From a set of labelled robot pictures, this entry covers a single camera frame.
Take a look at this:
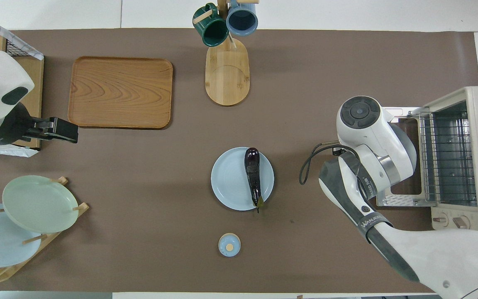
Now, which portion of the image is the rectangular wooden tray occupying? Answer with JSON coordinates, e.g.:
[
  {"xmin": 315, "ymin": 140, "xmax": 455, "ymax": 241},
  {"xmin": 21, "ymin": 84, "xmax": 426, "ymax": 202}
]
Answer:
[{"xmin": 68, "ymin": 56, "xmax": 173, "ymax": 130}]

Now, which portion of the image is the wooden plate rack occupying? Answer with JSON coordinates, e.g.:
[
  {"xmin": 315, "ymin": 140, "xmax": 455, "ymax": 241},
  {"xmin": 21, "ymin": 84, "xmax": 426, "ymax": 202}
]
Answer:
[{"xmin": 0, "ymin": 176, "xmax": 90, "ymax": 285}]

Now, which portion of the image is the brown table mat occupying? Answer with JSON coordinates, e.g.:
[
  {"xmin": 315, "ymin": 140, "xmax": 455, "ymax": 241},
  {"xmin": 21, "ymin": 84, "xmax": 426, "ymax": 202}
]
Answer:
[{"xmin": 0, "ymin": 28, "xmax": 478, "ymax": 293}]

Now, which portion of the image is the pale green plate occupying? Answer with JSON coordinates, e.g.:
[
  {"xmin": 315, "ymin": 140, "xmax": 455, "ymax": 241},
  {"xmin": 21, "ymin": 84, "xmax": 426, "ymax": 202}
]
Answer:
[{"xmin": 2, "ymin": 175, "xmax": 79, "ymax": 234}]

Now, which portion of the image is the blue grey mug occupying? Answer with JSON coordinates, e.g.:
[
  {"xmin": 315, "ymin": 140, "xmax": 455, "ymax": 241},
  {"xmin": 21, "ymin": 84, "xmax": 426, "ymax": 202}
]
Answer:
[{"xmin": 226, "ymin": 0, "xmax": 259, "ymax": 37}]

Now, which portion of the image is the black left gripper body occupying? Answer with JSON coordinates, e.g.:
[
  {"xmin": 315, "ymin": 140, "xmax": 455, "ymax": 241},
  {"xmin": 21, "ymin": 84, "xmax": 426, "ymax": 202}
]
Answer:
[{"xmin": 21, "ymin": 117, "xmax": 79, "ymax": 144}]

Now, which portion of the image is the light blue round plate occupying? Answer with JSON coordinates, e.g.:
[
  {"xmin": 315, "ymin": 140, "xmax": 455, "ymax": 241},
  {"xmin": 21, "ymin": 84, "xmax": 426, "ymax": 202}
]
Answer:
[{"xmin": 211, "ymin": 147, "xmax": 275, "ymax": 211}]

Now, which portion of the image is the wooden mug tree stand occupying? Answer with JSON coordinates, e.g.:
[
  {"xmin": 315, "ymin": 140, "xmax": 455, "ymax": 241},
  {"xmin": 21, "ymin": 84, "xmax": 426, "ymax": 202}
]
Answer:
[{"xmin": 193, "ymin": 0, "xmax": 260, "ymax": 107}]

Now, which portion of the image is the wooden box with wire mesh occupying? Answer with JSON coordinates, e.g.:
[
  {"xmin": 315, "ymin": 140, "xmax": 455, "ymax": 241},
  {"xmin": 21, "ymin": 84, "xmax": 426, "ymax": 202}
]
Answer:
[{"xmin": 0, "ymin": 10, "xmax": 44, "ymax": 151}]

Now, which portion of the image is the dark purple eggplant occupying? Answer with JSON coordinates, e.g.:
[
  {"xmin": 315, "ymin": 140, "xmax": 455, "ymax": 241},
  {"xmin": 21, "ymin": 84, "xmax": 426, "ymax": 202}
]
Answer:
[{"xmin": 244, "ymin": 147, "xmax": 265, "ymax": 213}]

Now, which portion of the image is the white paper sheet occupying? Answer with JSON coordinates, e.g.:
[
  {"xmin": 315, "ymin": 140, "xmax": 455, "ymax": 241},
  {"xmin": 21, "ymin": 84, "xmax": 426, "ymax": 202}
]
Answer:
[{"xmin": 0, "ymin": 141, "xmax": 39, "ymax": 158}]

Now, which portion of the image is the glass oven door with handle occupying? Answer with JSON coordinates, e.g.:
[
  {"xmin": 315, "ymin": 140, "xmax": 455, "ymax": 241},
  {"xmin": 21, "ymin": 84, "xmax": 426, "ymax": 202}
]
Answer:
[{"xmin": 375, "ymin": 106, "xmax": 431, "ymax": 208}]

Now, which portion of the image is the dark green mug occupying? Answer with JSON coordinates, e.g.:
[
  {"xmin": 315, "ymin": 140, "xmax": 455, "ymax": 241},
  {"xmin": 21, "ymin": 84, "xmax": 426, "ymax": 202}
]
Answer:
[{"xmin": 193, "ymin": 3, "xmax": 229, "ymax": 47}]

